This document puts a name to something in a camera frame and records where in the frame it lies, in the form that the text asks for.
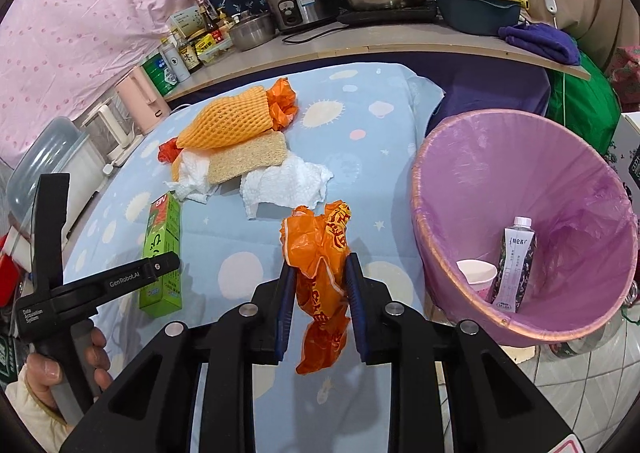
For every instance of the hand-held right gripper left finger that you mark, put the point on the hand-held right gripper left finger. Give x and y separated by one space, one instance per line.
285 318

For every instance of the green bag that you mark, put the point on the green bag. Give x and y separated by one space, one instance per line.
585 98

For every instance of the person's left hand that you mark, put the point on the person's left hand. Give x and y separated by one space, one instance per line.
97 358

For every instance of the small steel pot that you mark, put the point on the small steel pot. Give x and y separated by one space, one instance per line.
252 33

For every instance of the dark blue basin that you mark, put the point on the dark blue basin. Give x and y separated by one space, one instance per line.
475 15

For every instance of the dark sauce bottle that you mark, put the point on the dark sauce bottle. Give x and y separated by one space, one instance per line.
189 55

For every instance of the white paper cup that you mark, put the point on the white paper cup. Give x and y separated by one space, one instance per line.
475 275

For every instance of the orange pump bottle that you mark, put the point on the orange pump bottle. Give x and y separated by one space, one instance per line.
222 23

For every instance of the red plastic bag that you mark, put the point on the red plastic bag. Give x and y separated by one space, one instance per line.
167 150

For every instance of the red object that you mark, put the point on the red object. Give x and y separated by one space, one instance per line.
10 278

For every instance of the white carton box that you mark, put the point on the white carton box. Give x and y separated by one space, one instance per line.
185 20

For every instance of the dark purple cloth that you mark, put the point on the dark purple cloth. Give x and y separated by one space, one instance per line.
490 88

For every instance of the clear food container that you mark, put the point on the clear food container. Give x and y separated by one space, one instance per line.
215 48

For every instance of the green object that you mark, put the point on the green object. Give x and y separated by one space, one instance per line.
9 355

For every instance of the person's left forearm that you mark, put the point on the person's left forearm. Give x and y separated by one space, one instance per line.
30 423

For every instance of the pink floral cloth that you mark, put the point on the pink floral cloth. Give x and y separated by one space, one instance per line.
627 73

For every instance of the green can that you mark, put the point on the green can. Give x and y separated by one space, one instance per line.
157 75

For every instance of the tan loofah pad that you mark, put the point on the tan loofah pad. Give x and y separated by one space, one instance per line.
245 158

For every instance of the white bottle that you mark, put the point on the white bottle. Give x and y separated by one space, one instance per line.
175 63

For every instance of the purple plastic bin liner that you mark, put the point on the purple plastic bin liner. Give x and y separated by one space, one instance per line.
500 173

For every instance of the white plastic storage box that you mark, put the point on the white plastic storage box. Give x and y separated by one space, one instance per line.
45 158

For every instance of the pink trash bin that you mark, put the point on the pink trash bin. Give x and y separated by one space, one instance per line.
425 253

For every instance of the plain orange plastic bag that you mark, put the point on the plain orange plastic bag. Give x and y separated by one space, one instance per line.
282 100

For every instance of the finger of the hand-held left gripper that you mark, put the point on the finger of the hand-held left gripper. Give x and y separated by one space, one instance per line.
125 280
50 233

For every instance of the black induction cooker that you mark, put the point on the black induction cooker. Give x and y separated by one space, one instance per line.
390 15

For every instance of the orange printed plastic bag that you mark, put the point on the orange printed plastic bag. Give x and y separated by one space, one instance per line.
315 258

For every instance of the printed drink carton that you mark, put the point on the printed drink carton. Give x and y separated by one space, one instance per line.
512 263

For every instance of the large white paper towel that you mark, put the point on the large white paper towel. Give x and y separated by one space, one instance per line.
285 188

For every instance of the pink electric kettle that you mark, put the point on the pink electric kettle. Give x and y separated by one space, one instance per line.
142 103

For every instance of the purple towel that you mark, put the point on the purple towel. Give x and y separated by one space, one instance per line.
540 40

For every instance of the small white paper towel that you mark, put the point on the small white paper towel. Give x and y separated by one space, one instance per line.
192 183

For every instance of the pink dotted cloth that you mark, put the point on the pink dotted cloth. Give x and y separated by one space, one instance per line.
75 33

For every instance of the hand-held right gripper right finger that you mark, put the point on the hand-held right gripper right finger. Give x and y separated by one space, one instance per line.
356 303

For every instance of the white blender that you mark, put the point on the white blender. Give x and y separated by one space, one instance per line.
112 133

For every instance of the white plug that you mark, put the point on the white plug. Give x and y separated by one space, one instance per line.
108 169

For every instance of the orange foam fruit net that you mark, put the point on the orange foam fruit net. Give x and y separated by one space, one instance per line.
225 118

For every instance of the wooden counter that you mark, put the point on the wooden counter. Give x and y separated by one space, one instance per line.
375 38

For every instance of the blue printed blanket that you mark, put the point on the blue printed blanket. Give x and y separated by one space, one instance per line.
350 158

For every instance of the green cardboard box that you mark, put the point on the green cardboard box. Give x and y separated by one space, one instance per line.
162 233

